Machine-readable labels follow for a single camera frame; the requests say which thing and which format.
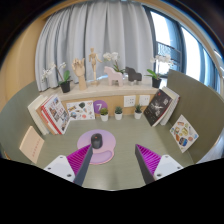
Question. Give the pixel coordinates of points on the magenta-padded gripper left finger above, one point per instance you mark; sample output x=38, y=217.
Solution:
x=63, y=166

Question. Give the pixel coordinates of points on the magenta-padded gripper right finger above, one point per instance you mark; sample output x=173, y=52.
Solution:
x=163, y=166

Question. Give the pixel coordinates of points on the black computer mouse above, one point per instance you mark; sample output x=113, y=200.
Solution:
x=96, y=140

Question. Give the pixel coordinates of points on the purple mouse pad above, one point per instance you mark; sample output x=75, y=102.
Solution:
x=106, y=141

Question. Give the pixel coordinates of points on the white sticker sheet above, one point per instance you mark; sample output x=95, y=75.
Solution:
x=184, y=134

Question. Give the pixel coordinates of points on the beige card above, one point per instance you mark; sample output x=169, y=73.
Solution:
x=31, y=144

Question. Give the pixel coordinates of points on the red and white magazine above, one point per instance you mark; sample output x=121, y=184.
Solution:
x=55, y=113

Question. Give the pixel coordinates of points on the small plant in white pot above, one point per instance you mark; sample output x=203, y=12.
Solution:
x=118, y=116
x=138, y=115
x=104, y=117

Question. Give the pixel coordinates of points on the white picture card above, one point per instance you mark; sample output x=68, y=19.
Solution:
x=80, y=110

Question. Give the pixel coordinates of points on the dark hardcover book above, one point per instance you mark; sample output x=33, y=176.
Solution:
x=157, y=107

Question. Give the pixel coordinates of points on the round purple number sign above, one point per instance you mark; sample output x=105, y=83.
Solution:
x=99, y=106

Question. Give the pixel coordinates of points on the green desk partition panel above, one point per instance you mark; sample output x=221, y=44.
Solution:
x=203, y=106
x=16, y=113

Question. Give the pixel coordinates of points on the white orchid in black pot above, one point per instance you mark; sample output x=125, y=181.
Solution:
x=156, y=82
x=65, y=87
x=111, y=56

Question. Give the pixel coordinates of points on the dark horse figure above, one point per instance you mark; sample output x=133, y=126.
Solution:
x=134, y=75

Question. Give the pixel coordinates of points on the wooden hand model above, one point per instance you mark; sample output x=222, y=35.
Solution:
x=79, y=70

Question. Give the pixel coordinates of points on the pink horse figure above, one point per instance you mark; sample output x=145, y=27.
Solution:
x=113, y=76

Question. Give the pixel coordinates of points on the wooden mannequin figure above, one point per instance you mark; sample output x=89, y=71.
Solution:
x=94, y=61

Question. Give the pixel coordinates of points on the dark framed window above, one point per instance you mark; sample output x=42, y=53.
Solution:
x=165, y=30

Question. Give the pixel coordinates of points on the grey curtain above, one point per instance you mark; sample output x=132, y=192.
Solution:
x=100, y=30

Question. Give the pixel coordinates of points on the white wall socket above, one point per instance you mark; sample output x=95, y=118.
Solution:
x=129, y=101
x=144, y=100

